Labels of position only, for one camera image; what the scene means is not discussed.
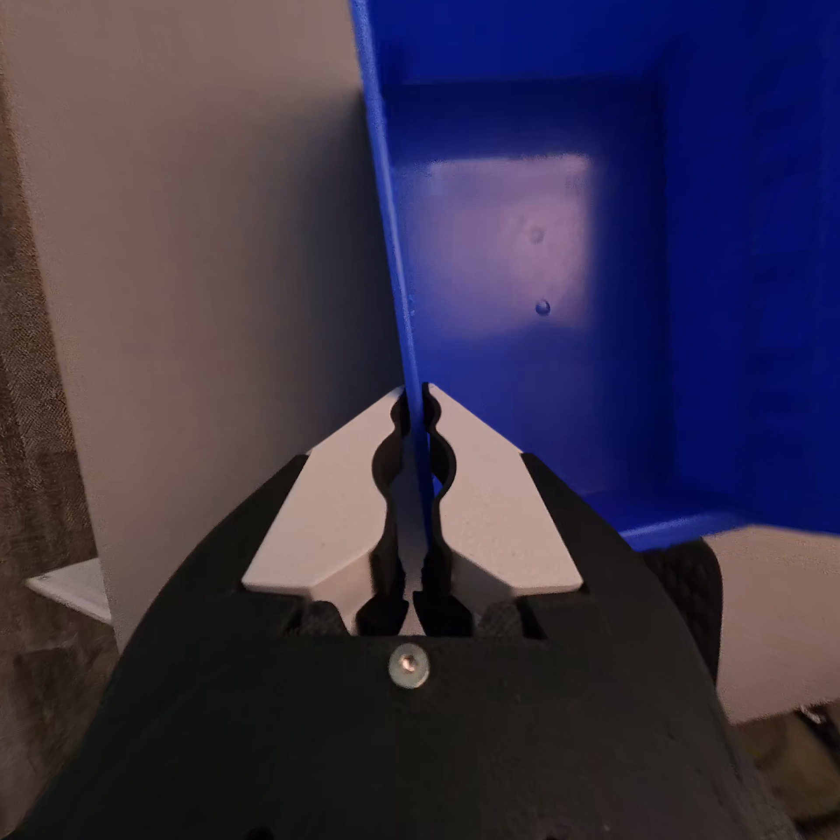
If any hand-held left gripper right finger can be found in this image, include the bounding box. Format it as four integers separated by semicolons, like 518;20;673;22
422;383;584;635

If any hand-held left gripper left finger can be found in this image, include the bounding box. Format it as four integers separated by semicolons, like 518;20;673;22
241;385;411;632

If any blue plastic bin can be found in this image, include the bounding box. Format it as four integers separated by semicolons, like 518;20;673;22
348;0;840;551

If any white flat panel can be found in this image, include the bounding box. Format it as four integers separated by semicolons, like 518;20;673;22
25;558;114;624

